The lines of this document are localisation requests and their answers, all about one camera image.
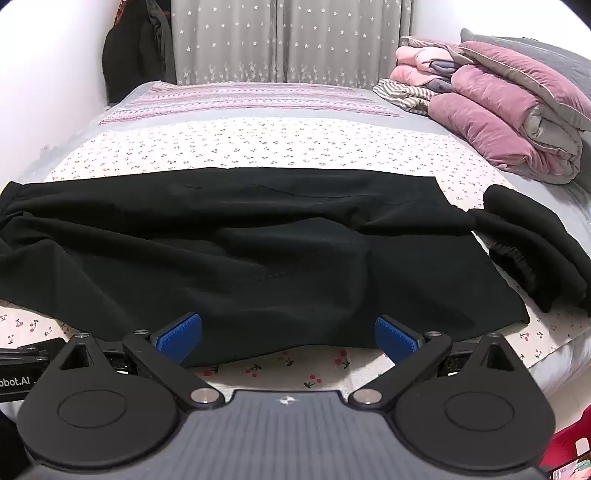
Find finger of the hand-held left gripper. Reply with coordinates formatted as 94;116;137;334
0;338;66;365

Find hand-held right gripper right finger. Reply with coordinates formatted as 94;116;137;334
348;316;532;409

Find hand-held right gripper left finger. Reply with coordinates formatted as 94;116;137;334
46;312;222;409

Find black pants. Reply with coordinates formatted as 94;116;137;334
0;167;531;367

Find folded black garment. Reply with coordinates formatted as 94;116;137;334
468;185;591;317

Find red box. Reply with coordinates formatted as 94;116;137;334
539;418;591;472

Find cherry print bed sheet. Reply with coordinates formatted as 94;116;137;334
0;115;591;393

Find pink velvet quilt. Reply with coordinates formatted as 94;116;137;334
427;41;591;186

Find striped folded cloth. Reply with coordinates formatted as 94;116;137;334
373;78;445;117

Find pink striped blanket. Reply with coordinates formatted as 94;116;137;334
99;80;405;125

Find pink padded jacket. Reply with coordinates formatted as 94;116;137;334
390;36;467;93

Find dark hanging clothes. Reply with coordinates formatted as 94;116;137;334
102;0;177;105

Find grey star print curtain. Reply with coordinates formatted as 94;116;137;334
171;0;414;86

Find grey quilted blanket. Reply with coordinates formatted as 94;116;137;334
459;28;591;93

